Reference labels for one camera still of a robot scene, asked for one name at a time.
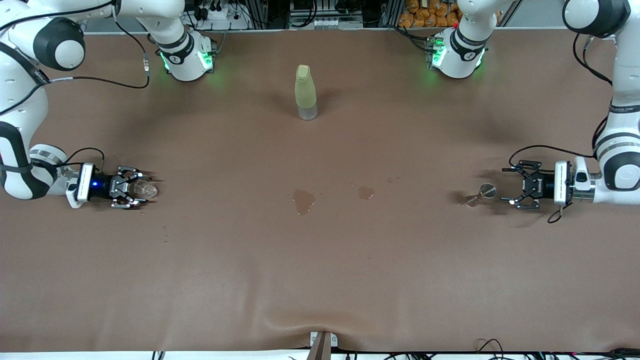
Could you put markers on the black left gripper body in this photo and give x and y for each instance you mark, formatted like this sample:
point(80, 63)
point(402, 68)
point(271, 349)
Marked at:
point(546, 186)

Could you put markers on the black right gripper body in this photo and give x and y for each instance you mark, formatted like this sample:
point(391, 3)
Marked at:
point(101, 186)

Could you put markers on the clear glass measuring beaker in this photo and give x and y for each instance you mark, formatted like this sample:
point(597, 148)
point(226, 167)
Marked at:
point(144, 190)

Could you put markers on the steel double cone jigger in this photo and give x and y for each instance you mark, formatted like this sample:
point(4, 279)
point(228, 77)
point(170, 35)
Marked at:
point(486, 190)

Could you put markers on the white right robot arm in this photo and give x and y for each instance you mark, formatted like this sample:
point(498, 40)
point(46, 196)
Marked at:
point(22, 95)

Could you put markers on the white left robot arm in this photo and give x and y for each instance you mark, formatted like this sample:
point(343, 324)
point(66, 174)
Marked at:
point(625, 75)

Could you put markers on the small liquid puddle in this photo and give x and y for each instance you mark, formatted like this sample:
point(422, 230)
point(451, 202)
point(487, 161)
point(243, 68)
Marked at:
point(366, 192)

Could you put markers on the large liquid puddle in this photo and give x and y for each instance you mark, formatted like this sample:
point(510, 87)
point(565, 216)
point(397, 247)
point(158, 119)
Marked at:
point(303, 201)

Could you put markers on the white power strip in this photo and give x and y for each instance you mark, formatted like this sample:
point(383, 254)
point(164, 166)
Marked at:
point(222, 15)

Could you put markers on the orange snack pile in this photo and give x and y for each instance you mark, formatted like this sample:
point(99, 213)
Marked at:
point(425, 15)

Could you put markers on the yellow-green drink bottle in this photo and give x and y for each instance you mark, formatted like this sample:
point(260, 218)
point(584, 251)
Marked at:
point(305, 90)

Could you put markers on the brown table mat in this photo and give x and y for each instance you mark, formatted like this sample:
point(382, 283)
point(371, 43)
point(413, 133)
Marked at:
point(320, 275)

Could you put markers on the metal table edge bracket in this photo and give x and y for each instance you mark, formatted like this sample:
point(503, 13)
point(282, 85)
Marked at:
point(315, 340)

